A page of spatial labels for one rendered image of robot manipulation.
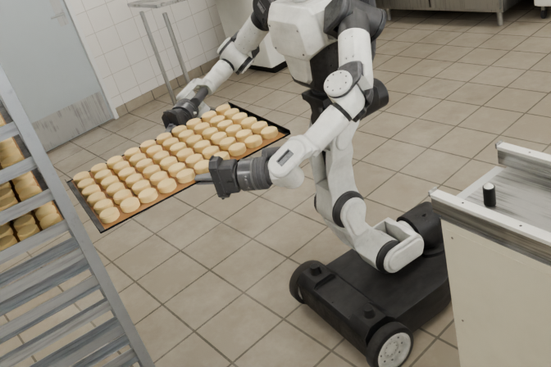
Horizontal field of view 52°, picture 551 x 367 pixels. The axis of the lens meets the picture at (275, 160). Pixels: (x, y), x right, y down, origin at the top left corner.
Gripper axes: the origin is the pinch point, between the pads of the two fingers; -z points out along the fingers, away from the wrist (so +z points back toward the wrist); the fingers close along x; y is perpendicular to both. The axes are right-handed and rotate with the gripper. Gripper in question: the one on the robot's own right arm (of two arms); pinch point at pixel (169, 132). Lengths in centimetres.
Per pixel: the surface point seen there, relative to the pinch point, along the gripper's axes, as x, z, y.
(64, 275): -30, -35, -36
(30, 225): 8, -60, -11
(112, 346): -66, -34, -34
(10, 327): -11, -75, -17
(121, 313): -22, -61, 3
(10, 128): 34, -60, -2
